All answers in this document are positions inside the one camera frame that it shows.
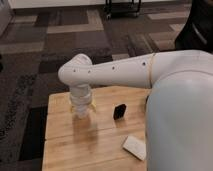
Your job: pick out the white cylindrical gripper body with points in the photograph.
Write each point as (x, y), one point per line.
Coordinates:
(81, 95)

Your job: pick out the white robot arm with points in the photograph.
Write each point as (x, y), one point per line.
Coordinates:
(179, 108)

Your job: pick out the white plastic cup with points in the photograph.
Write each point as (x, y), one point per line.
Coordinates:
(82, 111)

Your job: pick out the small black box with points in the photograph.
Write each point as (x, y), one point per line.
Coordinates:
(119, 111)

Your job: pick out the wooden table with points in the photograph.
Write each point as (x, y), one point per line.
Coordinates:
(94, 143)

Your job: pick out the white rectangular sponge block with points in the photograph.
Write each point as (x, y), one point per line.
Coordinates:
(135, 146)

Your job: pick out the black office chair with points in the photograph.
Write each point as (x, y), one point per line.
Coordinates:
(197, 33)

